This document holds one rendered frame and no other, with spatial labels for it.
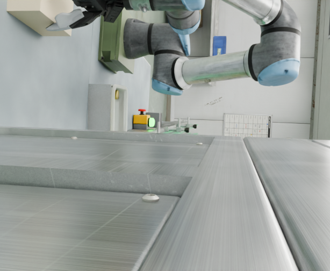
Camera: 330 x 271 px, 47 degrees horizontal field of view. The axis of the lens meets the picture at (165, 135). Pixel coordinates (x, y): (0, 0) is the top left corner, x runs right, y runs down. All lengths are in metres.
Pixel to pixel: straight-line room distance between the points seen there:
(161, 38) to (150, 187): 1.22
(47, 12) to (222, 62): 0.59
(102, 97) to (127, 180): 1.08
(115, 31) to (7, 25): 0.59
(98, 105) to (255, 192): 1.14
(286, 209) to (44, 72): 0.91
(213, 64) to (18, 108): 0.64
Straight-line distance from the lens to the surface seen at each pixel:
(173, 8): 0.84
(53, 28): 0.92
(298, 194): 0.19
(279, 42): 1.17
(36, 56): 1.00
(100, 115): 1.30
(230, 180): 0.21
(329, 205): 0.18
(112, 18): 0.95
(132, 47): 1.45
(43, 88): 1.03
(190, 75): 1.32
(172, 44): 1.41
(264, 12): 1.16
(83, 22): 0.90
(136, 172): 0.23
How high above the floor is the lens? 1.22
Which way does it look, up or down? 9 degrees down
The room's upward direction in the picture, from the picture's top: 93 degrees clockwise
